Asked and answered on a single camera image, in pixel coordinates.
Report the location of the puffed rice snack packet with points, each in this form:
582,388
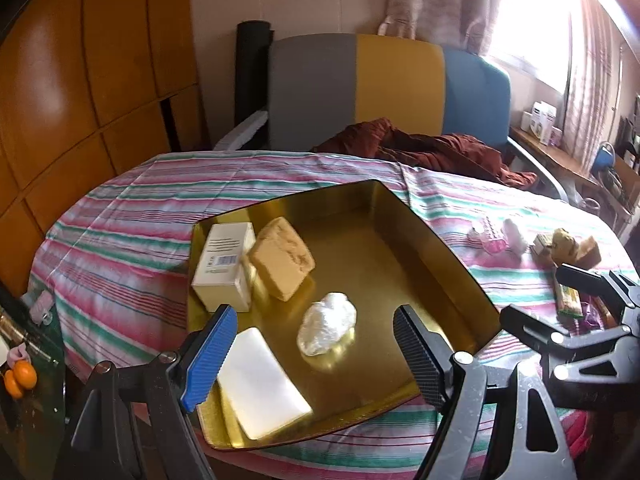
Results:
567,300
597,312

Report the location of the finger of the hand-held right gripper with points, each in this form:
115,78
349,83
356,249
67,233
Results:
595,282
530,327

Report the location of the crumpled white plastic wrap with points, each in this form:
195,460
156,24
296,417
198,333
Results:
327,327

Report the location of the small white box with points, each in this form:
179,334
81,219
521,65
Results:
526,121

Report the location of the patterned pink curtain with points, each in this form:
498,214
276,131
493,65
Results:
440,0
590,85

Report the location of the orange fruit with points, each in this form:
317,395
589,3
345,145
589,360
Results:
25,375
12,386

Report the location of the large white carton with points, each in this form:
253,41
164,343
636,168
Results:
542,117

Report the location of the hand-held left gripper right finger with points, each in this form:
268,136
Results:
420,360

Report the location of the small brown block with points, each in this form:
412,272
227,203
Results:
589,252

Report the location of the black rolled mat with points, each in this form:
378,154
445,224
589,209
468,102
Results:
252,70

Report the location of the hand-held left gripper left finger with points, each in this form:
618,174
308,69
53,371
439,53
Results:
210,355

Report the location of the brown sponge block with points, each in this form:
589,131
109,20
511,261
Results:
282,260

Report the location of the small green cream box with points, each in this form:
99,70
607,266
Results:
541,246

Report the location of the red cloth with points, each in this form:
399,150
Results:
576,432

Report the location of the gold metal tray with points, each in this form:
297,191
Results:
370,270

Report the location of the brown garment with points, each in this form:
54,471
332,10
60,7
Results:
440,152

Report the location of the crumpled white tissue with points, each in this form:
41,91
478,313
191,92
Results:
515,235

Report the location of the striped pink green tablecloth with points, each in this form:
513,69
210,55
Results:
130,240

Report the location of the yellow sponge block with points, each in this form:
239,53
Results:
562,241

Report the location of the blue plastic object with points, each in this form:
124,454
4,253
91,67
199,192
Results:
602,157

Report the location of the flat white soap bar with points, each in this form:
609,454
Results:
262,390

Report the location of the purple box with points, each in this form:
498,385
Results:
556,136

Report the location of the cream cardboard box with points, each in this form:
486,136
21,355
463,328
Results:
222,270

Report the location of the grey yellow blue chair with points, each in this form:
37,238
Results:
390,90

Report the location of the wooden wardrobe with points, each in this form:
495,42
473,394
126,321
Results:
85,90

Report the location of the clear pink plastic package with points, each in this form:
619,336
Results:
487,237

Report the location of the wooden desk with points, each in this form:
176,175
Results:
550,156

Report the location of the glass side table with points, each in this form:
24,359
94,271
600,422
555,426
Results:
30,400

